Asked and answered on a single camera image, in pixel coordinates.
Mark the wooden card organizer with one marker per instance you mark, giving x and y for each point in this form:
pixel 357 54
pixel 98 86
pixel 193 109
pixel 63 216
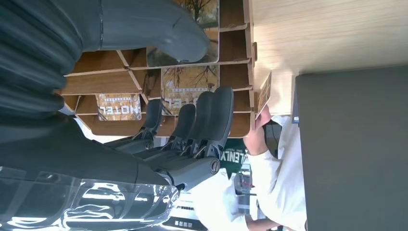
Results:
pixel 105 83

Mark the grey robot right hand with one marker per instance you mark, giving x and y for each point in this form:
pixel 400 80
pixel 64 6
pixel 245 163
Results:
pixel 63 150

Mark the grey laptop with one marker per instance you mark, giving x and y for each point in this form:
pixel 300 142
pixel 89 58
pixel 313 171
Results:
pixel 350 153

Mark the person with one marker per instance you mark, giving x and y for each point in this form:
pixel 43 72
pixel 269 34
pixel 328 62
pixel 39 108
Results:
pixel 280 191
pixel 231 157

